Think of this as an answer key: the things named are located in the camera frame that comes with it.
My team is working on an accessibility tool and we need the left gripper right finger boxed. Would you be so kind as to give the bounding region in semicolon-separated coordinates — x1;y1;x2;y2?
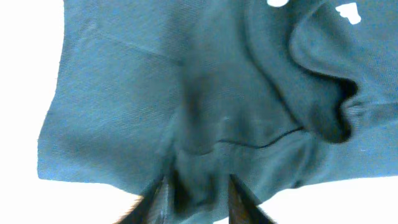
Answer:
228;174;275;224

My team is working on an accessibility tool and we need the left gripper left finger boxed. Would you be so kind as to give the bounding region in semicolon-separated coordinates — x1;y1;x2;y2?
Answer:
116;175;170;224

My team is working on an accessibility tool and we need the black polo shirt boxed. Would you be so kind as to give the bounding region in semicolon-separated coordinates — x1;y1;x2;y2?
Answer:
37;0;397;223

